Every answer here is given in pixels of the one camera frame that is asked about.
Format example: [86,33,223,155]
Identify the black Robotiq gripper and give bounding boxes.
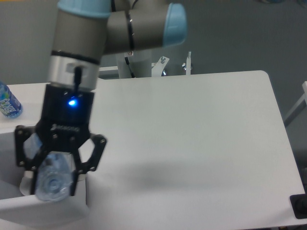
[13,83,108,196]

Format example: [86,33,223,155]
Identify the clear plastic bottle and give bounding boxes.
[24,134,75,202]

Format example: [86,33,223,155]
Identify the white base bracket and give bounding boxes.
[152,56,170,77]
[182,51,192,75]
[99,66,118,72]

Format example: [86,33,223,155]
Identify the black clamp at table edge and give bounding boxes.
[290,194,307,219]

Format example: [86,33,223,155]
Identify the white right base bracket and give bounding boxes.
[182,51,192,75]

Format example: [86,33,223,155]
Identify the black cable on pedestal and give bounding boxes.
[124,56,136,79]

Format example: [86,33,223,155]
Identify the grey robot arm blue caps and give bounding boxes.
[14,0,188,196]

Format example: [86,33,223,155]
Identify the white robot pedestal with flange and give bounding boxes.
[115,49,152,79]

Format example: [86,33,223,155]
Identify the white tissue in bin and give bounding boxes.
[19,176,32,196]

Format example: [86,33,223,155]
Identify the blue labelled water bottle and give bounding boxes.
[0,82,23,119]

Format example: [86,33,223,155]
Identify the white left base bracket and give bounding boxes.
[99,66,118,72]

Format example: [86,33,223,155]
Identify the white plastic trash can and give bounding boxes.
[0,132,89,229]

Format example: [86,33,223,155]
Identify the white frame at right edge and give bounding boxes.
[283,81,307,127]

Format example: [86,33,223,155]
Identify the white middle base bracket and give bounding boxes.
[152,56,170,77]

